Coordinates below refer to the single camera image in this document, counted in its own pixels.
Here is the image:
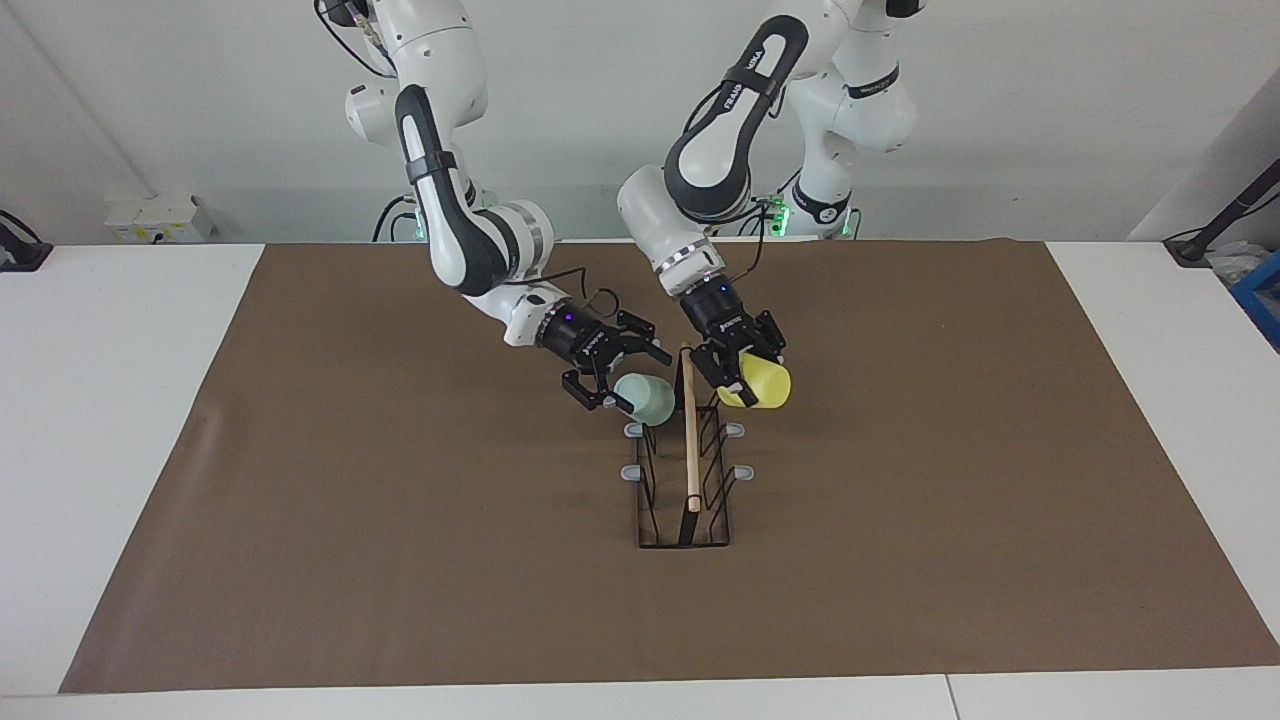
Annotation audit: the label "black stand pole with base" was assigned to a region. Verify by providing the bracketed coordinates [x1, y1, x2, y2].
[1163, 158, 1280, 267]

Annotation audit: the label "black left arm base cables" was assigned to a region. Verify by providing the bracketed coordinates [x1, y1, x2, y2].
[740, 165, 804, 239]

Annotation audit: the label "clear plastic bag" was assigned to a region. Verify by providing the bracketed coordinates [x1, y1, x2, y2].
[1205, 240, 1273, 286]

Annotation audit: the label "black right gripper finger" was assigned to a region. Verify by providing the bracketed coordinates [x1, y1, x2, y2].
[610, 312, 674, 367]
[562, 370, 637, 417]

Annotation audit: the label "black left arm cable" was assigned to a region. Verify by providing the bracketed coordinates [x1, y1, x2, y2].
[725, 195, 791, 288]

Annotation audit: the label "brown paper table mat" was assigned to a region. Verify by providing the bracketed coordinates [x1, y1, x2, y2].
[58, 238, 1280, 695]

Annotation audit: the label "blue box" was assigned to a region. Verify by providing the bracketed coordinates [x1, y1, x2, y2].
[1230, 250, 1280, 351]

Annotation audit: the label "black right arm base cables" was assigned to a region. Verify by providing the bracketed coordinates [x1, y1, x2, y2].
[372, 195, 416, 243]

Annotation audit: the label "yellow plastic cup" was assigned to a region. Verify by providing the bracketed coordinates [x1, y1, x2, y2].
[718, 357, 793, 411]

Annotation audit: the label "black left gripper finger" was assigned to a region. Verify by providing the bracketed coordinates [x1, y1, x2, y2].
[690, 346, 750, 407]
[745, 312, 788, 364]

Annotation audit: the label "black table clamp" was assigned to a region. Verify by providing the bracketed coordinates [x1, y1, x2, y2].
[0, 210, 53, 273]

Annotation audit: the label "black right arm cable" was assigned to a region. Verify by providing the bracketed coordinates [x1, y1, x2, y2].
[315, 0, 623, 321]

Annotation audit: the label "white power strip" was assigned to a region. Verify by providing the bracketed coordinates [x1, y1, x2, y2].
[105, 195, 216, 244]

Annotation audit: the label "black arm base cables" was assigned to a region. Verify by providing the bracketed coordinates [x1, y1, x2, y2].
[740, 165, 804, 239]
[372, 195, 416, 243]

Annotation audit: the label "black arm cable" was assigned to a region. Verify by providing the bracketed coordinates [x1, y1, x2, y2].
[725, 195, 791, 288]
[315, 0, 623, 321]

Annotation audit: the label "black wire rack wooden handle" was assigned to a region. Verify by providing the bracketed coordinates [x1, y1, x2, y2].
[620, 340, 756, 550]

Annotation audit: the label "pale green plastic cup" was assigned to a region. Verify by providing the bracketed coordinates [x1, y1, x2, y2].
[613, 373, 677, 428]

